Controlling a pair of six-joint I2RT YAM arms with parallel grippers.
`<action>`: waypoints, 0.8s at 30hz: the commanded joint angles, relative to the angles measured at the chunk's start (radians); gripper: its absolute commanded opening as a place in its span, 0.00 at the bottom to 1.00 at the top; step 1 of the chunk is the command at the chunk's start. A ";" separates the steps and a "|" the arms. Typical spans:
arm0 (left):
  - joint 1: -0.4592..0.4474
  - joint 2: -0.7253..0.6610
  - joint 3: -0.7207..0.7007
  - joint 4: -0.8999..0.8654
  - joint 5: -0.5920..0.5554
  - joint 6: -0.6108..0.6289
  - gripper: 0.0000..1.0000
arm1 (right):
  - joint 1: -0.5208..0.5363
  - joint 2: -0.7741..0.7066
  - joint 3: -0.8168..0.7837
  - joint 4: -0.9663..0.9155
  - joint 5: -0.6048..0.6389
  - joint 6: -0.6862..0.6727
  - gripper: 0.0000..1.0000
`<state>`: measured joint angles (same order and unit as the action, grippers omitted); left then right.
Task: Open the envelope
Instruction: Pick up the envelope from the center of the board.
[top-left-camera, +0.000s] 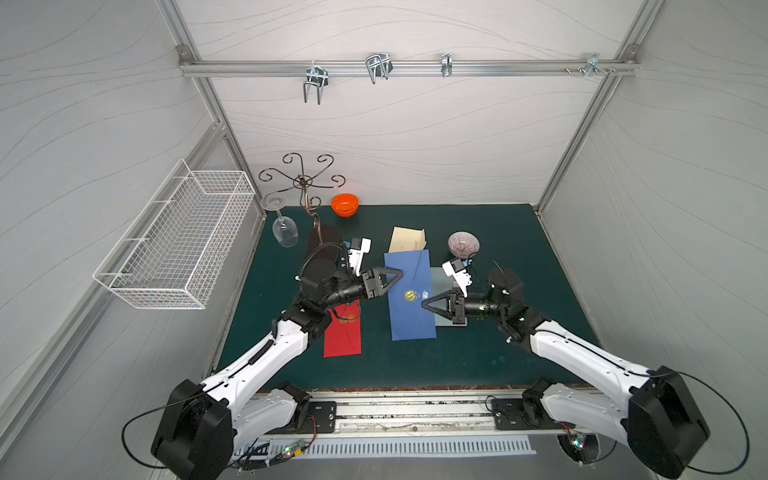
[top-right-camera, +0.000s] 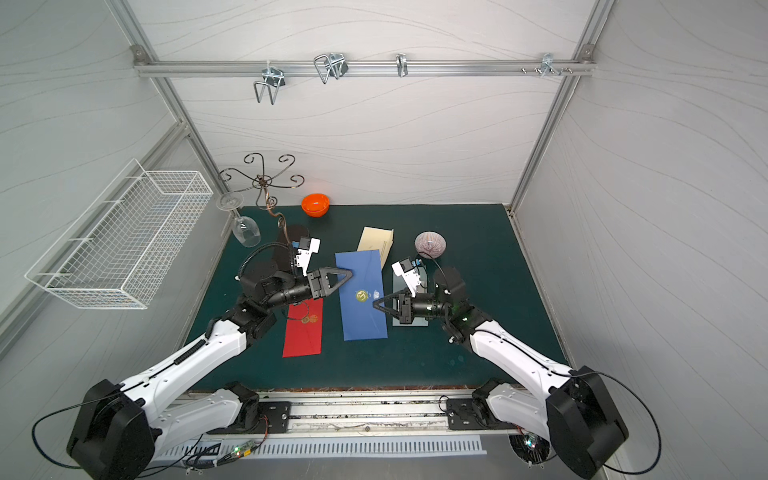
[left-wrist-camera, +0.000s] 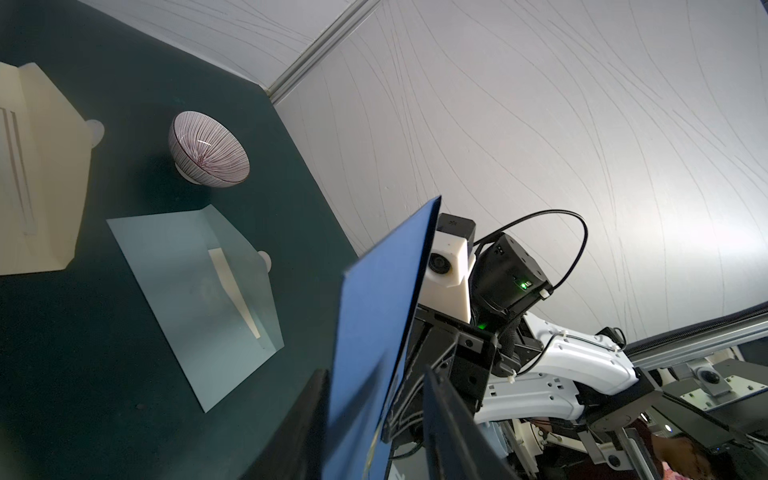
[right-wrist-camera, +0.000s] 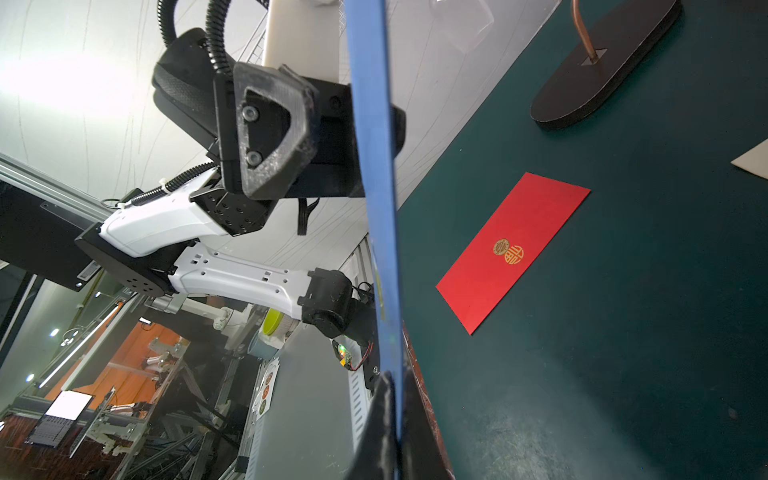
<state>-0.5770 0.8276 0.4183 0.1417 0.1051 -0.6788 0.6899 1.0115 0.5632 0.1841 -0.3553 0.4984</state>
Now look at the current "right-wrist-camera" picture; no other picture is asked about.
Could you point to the small green circuit board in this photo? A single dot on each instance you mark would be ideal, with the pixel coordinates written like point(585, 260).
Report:
point(344, 356)

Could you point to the blue envelope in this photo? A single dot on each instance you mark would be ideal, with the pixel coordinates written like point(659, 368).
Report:
point(366, 28)

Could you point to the cream yellow envelope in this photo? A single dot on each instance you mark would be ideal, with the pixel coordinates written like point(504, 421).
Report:
point(754, 161)

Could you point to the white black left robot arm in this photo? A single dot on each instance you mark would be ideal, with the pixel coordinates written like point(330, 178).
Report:
point(153, 242)

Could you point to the copper wine glass stand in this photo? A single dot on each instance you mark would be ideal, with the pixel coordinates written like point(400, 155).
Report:
point(608, 52)

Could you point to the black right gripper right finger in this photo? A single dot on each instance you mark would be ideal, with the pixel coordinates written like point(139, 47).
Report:
point(420, 456)

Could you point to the red envelope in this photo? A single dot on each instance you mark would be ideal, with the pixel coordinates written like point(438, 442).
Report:
point(519, 230)

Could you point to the clear wine glass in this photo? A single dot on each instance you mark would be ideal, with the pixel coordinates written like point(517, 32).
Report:
point(465, 23)

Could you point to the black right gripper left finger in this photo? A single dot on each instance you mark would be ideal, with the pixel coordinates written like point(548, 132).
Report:
point(376, 457)

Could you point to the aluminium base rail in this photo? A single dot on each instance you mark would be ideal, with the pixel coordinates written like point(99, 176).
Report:
point(299, 424)

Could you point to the white vented strip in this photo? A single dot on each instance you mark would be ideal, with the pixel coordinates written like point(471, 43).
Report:
point(359, 399)

